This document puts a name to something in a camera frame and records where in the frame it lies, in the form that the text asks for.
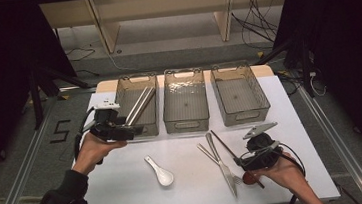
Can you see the white ceramic spoon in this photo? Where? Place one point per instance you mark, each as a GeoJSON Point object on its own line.
{"type": "Point", "coordinates": [165, 180]}

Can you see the steel fork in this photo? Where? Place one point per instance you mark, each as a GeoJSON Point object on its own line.
{"type": "Point", "coordinates": [207, 153]}

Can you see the smoky clear plastic bin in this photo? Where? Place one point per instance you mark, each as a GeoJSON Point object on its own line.
{"type": "Point", "coordinates": [184, 96]}
{"type": "Point", "coordinates": [238, 91]}
{"type": "Point", "coordinates": [134, 86]}

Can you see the steel table knife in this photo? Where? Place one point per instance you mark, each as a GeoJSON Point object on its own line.
{"type": "Point", "coordinates": [226, 174]}

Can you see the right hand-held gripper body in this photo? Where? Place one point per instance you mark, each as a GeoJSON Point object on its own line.
{"type": "Point", "coordinates": [262, 154]}

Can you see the person's left hand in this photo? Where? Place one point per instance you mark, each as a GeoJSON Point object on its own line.
{"type": "Point", "coordinates": [95, 150]}

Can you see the beige wooden desk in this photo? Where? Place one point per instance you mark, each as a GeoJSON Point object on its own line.
{"type": "Point", "coordinates": [166, 3]}

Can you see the black metal stand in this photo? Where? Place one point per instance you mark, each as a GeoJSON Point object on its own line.
{"type": "Point", "coordinates": [36, 102]}
{"type": "Point", "coordinates": [306, 70]}

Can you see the person's right hand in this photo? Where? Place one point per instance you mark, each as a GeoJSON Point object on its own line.
{"type": "Point", "coordinates": [288, 173]}

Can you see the metal floor rail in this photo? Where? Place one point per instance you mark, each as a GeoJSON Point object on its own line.
{"type": "Point", "coordinates": [340, 147]}
{"type": "Point", "coordinates": [20, 177]}

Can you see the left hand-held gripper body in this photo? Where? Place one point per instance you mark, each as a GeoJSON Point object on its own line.
{"type": "Point", "coordinates": [111, 132]}

